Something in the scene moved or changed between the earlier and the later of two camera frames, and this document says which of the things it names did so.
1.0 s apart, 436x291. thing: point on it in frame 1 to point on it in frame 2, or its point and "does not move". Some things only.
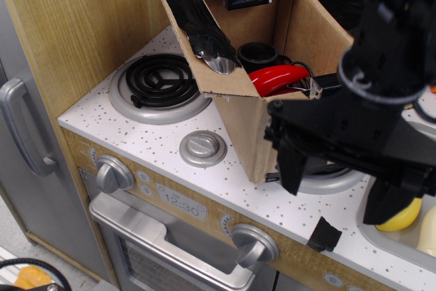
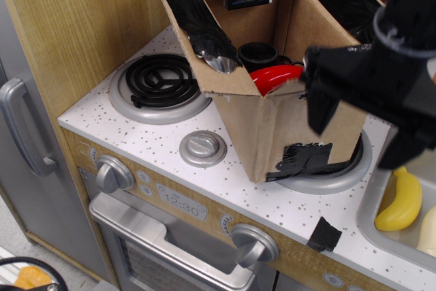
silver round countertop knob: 203,148 does not move
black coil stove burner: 160,80 does not move
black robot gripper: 367,135 to 398,85
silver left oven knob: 113,174 does not move
